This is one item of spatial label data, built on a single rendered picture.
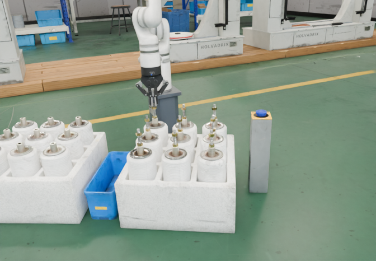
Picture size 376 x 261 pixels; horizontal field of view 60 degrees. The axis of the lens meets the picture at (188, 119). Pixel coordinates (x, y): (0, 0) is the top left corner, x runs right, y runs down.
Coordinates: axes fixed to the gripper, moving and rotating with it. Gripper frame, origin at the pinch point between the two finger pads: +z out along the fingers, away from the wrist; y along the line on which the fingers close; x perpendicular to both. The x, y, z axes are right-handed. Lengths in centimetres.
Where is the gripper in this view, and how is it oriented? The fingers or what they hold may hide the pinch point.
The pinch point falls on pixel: (153, 101)
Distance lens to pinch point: 128.3
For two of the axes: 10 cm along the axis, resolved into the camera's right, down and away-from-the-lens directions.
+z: 0.4, 9.2, 3.8
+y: 9.9, -0.8, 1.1
